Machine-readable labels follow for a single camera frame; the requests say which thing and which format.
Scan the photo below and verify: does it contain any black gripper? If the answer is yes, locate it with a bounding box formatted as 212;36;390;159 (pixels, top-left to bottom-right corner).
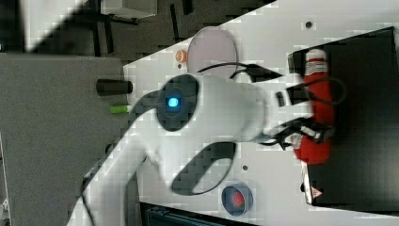
275;84;310;107

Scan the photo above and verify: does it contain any red felt ketchup bottle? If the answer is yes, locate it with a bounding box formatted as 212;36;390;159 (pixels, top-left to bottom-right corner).
295;49;334;165

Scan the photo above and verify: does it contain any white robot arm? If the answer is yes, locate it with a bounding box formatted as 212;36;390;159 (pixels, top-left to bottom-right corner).
66;73;313;226

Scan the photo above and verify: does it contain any black toaster oven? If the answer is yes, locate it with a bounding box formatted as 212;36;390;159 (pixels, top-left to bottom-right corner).
301;26;399;217

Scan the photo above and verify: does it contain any grey round plate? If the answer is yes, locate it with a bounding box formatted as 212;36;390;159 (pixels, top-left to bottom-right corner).
186;26;238;73

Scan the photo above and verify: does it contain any red strawberry in bowl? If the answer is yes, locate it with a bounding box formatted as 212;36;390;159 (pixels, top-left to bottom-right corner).
232;191;245;208

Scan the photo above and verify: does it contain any blue bowl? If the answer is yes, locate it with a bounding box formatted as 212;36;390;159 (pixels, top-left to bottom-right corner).
221;183;253;217

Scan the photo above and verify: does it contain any orange slice toy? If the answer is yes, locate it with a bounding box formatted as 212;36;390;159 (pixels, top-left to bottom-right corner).
175;50;187;63

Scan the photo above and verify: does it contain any green marker pen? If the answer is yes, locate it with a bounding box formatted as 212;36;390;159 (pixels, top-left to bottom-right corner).
109;105;132;114

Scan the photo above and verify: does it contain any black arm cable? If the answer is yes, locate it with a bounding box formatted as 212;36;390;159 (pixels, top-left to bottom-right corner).
197;61;283;83

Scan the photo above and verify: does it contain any black cylinder post upper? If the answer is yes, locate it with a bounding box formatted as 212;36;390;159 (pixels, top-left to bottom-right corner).
96;79;134;96

